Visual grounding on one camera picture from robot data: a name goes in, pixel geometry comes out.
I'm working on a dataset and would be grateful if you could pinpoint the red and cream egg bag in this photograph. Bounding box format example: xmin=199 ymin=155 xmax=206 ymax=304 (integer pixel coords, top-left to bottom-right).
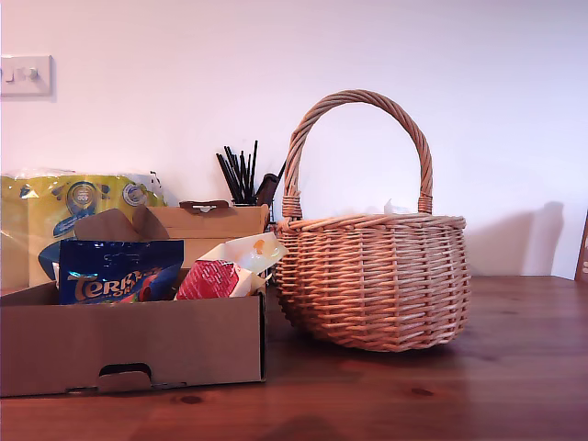
xmin=175 ymin=232 xmax=289 ymax=301

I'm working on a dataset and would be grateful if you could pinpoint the blue Terry's egg bag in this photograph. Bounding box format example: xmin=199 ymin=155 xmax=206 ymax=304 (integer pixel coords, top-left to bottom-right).
xmin=58 ymin=238 xmax=186 ymax=306

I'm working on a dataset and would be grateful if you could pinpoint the brown cardboard box with lid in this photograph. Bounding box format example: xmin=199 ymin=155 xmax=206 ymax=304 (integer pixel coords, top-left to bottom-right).
xmin=0 ymin=199 xmax=270 ymax=399

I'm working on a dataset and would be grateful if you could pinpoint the thin black stick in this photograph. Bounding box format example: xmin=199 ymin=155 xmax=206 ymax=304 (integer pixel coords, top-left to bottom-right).
xmin=223 ymin=145 xmax=245 ymax=204
xmin=249 ymin=140 xmax=260 ymax=204
xmin=216 ymin=153 xmax=238 ymax=204

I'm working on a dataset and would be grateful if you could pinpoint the yellow kitchen towel pack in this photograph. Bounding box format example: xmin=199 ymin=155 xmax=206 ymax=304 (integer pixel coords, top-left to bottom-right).
xmin=0 ymin=167 xmax=171 ymax=293

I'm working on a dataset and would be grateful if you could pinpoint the brown handled utensil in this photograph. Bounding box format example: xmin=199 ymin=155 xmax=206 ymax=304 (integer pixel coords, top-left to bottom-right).
xmin=254 ymin=160 xmax=287 ymax=207

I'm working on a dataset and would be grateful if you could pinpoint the woven wicker basket with handle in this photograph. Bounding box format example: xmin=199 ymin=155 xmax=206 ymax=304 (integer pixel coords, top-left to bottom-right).
xmin=274 ymin=89 xmax=473 ymax=354

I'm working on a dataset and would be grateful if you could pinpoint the white wall light switch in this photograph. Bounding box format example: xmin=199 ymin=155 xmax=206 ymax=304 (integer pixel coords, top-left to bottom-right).
xmin=0 ymin=54 xmax=53 ymax=98

